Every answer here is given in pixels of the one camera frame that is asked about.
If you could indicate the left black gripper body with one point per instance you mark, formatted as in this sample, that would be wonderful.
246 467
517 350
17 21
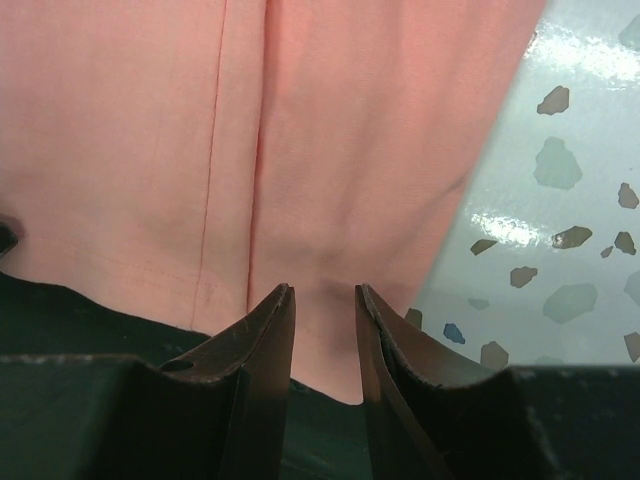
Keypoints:
9 234

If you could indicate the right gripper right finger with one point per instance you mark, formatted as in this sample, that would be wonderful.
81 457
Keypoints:
404 373

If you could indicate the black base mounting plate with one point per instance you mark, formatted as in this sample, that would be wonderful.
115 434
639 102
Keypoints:
324 439

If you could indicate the salmon pink t shirt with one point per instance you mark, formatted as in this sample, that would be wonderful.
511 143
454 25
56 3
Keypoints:
175 160

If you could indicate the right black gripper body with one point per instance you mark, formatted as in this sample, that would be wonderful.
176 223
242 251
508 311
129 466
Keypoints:
65 417

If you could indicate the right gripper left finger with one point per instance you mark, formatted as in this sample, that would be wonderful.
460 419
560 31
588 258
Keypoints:
240 380

